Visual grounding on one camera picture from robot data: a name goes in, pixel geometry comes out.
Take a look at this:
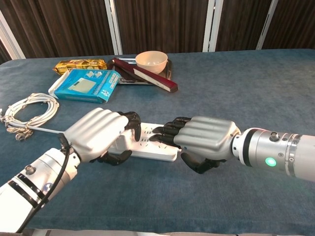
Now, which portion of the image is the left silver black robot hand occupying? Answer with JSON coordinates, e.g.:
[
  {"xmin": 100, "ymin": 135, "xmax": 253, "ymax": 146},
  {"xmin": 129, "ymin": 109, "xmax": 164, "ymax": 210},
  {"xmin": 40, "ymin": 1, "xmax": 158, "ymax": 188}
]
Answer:
[{"xmin": 59, "ymin": 107, "xmax": 142, "ymax": 166}]

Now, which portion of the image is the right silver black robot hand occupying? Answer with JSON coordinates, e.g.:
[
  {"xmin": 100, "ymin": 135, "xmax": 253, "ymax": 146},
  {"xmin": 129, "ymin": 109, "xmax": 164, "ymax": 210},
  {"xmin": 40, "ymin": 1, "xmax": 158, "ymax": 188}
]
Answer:
[{"xmin": 149, "ymin": 116, "xmax": 241, "ymax": 175}]

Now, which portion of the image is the white power strip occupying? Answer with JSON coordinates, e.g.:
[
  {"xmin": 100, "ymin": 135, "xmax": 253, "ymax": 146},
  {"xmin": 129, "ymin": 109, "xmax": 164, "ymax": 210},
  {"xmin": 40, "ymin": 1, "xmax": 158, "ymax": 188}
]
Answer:
[{"xmin": 108, "ymin": 121, "xmax": 183, "ymax": 163}]

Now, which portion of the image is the blue cardboard box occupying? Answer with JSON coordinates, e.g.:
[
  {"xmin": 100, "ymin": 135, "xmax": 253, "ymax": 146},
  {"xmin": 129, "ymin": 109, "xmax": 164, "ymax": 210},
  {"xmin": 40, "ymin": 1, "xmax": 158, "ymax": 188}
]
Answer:
[{"xmin": 48, "ymin": 68, "xmax": 121, "ymax": 104}]

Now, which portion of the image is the dark brown pouch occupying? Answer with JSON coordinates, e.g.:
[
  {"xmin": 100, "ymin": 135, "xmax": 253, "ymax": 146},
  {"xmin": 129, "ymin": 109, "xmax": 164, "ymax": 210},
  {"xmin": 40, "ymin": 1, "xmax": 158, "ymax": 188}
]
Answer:
[{"xmin": 114, "ymin": 66, "xmax": 141, "ymax": 84}]

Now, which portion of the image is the gold snack package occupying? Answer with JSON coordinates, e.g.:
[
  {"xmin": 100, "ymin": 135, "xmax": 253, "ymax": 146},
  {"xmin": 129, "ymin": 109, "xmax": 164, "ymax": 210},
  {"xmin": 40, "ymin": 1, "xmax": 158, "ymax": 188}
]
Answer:
[{"xmin": 52, "ymin": 59, "xmax": 108, "ymax": 75}]

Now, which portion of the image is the blue tablecloth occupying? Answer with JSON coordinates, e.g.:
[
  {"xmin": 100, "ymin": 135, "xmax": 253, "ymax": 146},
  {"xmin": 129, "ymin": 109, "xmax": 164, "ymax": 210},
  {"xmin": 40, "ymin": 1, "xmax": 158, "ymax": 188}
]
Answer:
[{"xmin": 0, "ymin": 48, "xmax": 315, "ymax": 236}]

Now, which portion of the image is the brown twine tie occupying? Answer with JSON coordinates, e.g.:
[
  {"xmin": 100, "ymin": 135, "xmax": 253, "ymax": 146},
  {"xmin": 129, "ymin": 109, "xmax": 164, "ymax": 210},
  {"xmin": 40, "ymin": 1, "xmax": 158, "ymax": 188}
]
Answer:
[{"xmin": 0, "ymin": 115, "xmax": 34, "ymax": 143}]

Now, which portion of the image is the long maroon box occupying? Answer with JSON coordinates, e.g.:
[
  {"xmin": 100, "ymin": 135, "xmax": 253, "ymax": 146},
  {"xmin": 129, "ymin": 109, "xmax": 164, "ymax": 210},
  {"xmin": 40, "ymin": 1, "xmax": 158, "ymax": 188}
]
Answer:
[{"xmin": 112, "ymin": 58, "xmax": 179, "ymax": 94}]

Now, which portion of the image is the metal tray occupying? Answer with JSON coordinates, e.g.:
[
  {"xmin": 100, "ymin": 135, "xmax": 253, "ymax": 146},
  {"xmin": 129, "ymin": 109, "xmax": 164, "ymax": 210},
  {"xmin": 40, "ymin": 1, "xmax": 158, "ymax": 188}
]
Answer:
[{"xmin": 108, "ymin": 57, "xmax": 173, "ymax": 86}]

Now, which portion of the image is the cream plastic bowl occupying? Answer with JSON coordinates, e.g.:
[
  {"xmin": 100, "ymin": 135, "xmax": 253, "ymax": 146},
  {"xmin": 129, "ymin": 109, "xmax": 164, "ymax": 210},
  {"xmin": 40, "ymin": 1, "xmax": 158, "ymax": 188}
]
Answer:
[{"xmin": 135, "ymin": 50, "xmax": 169, "ymax": 75}]

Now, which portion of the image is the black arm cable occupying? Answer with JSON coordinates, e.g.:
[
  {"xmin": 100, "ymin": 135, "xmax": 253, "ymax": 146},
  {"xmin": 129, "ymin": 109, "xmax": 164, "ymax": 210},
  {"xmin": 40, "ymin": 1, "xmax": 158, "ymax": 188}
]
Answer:
[{"xmin": 16, "ymin": 133, "xmax": 72, "ymax": 234}]

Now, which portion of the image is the white cable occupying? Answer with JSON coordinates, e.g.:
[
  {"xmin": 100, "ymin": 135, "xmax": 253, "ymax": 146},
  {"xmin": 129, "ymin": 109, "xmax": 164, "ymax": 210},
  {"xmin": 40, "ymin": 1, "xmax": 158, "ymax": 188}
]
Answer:
[{"xmin": 0, "ymin": 92, "xmax": 65, "ymax": 135}]

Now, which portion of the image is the white frame post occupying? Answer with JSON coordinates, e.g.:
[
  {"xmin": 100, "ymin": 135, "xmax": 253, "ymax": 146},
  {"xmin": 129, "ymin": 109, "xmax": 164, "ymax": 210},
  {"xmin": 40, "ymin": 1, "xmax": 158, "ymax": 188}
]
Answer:
[
  {"xmin": 255, "ymin": 0, "xmax": 279, "ymax": 51},
  {"xmin": 104, "ymin": 0, "xmax": 123, "ymax": 56},
  {"xmin": 0, "ymin": 9, "xmax": 27, "ymax": 60},
  {"xmin": 202, "ymin": 0, "xmax": 223, "ymax": 53}
]

